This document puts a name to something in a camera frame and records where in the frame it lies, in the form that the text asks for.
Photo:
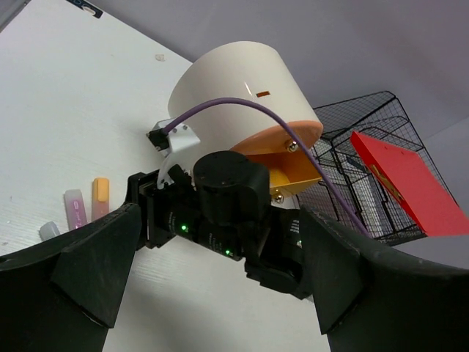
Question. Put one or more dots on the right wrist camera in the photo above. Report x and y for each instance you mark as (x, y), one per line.
(179, 147)

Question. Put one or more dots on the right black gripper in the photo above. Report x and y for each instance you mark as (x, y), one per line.
(223, 205)

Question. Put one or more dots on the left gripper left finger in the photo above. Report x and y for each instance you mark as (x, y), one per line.
(64, 294)

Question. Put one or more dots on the cream round drawer box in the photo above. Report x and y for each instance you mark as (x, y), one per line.
(255, 72)

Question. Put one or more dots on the black wire mesh organizer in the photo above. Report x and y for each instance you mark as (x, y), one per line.
(379, 115)

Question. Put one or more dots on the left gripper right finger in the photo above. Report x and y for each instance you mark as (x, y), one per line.
(371, 297)

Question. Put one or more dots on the pink highlighter pen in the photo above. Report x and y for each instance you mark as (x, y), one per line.
(75, 209)

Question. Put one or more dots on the green highlighter pen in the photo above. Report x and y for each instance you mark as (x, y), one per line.
(48, 231)

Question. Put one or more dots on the red paper folder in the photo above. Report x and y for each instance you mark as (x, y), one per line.
(409, 181)

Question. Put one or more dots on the orange highlighter pen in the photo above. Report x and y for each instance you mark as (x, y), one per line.
(100, 197)

